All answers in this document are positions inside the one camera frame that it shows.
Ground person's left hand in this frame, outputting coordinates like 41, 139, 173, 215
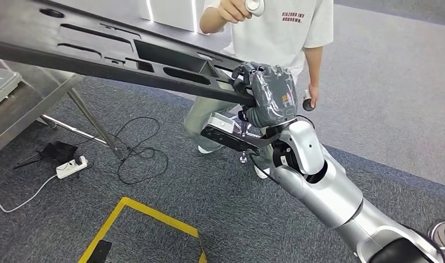
306, 84, 320, 110

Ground person's right hand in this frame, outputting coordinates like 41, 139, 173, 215
216, 0, 253, 24

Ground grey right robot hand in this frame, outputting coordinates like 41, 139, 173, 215
231, 61, 299, 128

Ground long black plastic part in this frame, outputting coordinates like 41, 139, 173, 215
0, 0, 258, 107

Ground stainless steel workbench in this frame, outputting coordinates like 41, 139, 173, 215
0, 58, 125, 161

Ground black handheld controller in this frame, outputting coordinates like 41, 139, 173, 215
302, 90, 315, 112

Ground white handheld controller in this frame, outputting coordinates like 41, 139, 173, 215
244, 0, 266, 17

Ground person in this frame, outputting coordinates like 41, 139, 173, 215
183, 0, 334, 180

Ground chrome stool base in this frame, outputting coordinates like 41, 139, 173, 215
231, 116, 261, 164

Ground yellow floor tape square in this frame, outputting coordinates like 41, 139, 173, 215
77, 197, 208, 263

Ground white power strip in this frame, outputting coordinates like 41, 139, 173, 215
55, 156, 88, 180

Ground black flat box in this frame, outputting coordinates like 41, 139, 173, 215
13, 140, 79, 169

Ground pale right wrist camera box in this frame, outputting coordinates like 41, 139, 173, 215
206, 112, 236, 135

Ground black right wrist camera bracket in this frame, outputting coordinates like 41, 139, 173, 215
201, 123, 281, 153

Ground thin black camera cable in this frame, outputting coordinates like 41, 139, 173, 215
248, 154, 279, 184

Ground thin black floor cable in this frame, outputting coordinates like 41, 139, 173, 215
75, 116, 169, 186

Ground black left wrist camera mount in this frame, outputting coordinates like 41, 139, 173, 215
86, 239, 113, 263

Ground white power cord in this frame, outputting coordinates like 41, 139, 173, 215
0, 174, 58, 214

